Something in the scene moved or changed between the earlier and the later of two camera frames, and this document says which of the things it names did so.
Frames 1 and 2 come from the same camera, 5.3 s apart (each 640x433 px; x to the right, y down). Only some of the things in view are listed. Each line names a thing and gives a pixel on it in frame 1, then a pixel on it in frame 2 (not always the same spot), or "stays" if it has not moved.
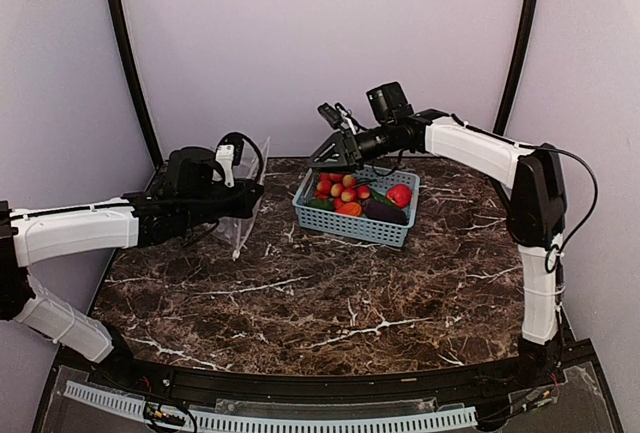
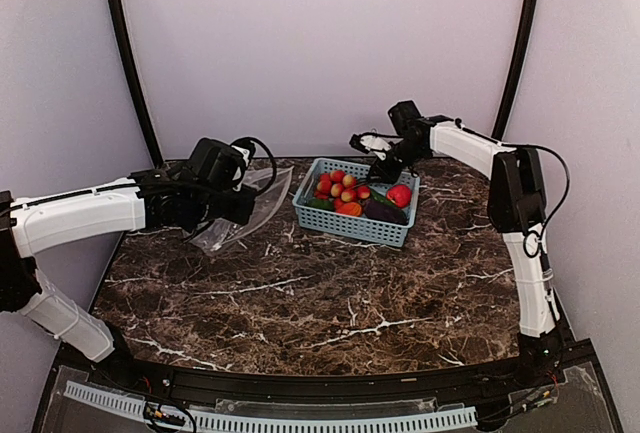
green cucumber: x=382 y=198 stays
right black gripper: x=348 y=140 -> x=390 y=175
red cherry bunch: x=339 y=186 stays
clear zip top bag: x=252 y=160 -> x=217 y=236
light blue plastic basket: x=357 y=227 stays
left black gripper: x=246 y=201 stays
